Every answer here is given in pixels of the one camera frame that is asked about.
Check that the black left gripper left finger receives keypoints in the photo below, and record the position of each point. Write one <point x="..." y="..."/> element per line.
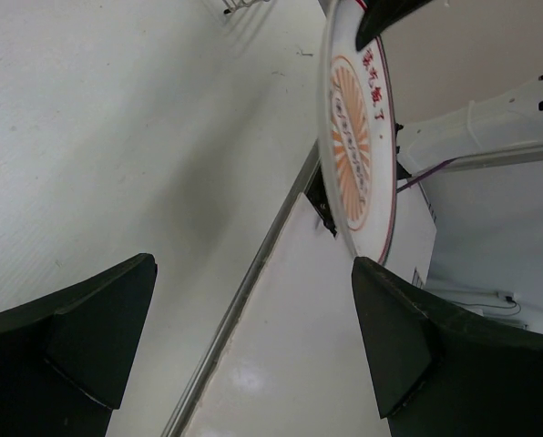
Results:
<point x="65" y="358"/>

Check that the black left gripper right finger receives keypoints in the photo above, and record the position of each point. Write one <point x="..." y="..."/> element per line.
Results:
<point x="440" y="370"/>

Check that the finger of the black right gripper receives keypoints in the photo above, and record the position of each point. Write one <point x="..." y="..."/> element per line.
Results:
<point x="380" y="15"/>

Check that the white plate orange pattern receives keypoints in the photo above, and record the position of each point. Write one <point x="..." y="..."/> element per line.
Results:
<point x="356" y="136"/>

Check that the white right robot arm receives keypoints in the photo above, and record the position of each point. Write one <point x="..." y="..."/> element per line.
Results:
<point x="466" y="76"/>

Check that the white front cover board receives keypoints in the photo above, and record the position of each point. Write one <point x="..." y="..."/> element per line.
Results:
<point x="294" y="364"/>

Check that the wire dish rack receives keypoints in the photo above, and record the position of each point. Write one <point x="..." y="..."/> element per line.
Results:
<point x="232" y="6"/>

